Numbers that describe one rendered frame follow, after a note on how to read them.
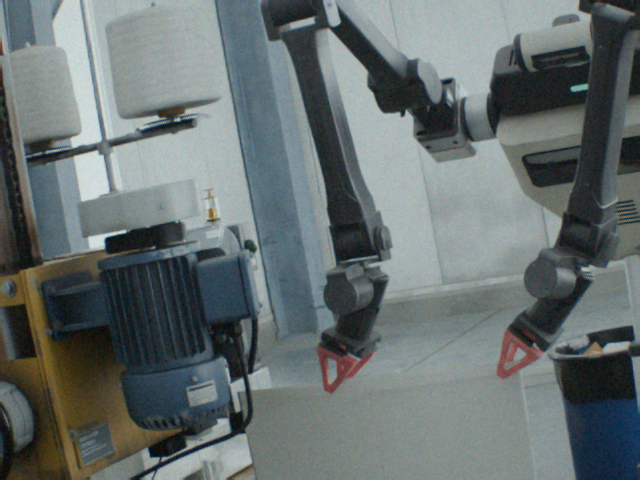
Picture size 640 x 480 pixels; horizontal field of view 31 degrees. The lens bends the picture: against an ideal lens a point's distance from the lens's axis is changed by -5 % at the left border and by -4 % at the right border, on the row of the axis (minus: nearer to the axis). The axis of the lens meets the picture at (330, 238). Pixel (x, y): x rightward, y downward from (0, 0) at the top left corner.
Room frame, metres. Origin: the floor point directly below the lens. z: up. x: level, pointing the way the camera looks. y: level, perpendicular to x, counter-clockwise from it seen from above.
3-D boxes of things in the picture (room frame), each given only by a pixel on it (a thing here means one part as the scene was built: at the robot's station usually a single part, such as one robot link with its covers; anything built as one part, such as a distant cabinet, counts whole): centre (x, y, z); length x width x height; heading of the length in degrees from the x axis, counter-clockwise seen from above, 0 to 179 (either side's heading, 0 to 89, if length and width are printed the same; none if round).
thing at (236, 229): (2.21, 0.18, 1.29); 0.08 x 0.05 x 0.09; 65
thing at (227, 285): (1.67, 0.15, 1.25); 0.10 x 0.08 x 0.12; 0
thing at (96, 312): (1.67, 0.35, 1.27); 0.12 x 0.09 x 0.09; 155
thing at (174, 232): (1.67, 0.25, 1.35); 0.12 x 0.12 x 0.04
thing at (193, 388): (1.67, 0.25, 1.21); 0.15 x 0.15 x 0.25
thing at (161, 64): (1.81, 0.20, 1.61); 0.17 x 0.17 x 0.17
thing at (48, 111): (1.92, 0.44, 1.61); 0.15 x 0.14 x 0.17; 65
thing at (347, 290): (1.83, -0.03, 1.24); 0.11 x 0.09 x 0.12; 152
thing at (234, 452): (5.41, 0.70, 0.20); 0.67 x 0.43 x 0.15; 155
